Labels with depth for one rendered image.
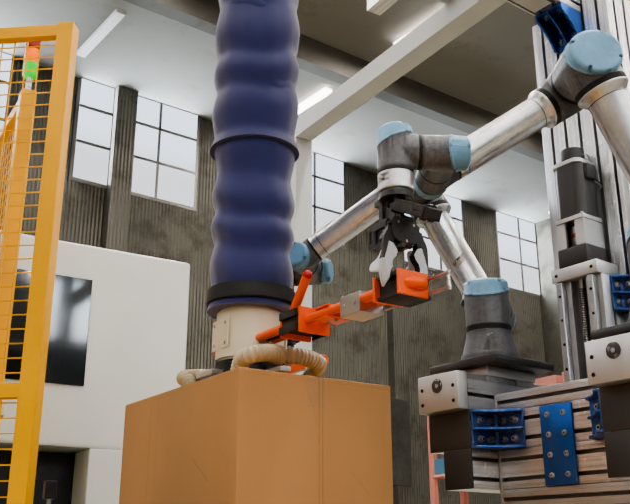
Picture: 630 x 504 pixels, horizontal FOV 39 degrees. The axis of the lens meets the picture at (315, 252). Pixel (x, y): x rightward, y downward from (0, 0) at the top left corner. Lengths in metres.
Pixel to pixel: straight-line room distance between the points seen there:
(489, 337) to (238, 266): 0.65
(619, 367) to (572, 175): 0.65
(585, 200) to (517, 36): 9.53
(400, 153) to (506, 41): 10.05
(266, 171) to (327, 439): 0.73
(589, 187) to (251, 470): 1.11
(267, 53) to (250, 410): 1.01
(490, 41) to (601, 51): 9.82
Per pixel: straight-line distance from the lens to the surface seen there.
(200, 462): 1.96
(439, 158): 1.85
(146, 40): 11.77
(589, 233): 2.28
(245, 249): 2.20
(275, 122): 2.34
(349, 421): 1.99
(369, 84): 5.12
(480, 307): 2.31
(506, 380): 2.28
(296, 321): 1.98
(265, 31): 2.45
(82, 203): 12.11
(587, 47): 2.01
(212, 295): 2.20
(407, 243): 1.78
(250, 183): 2.26
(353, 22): 11.25
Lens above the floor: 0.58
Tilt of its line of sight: 19 degrees up
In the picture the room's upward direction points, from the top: straight up
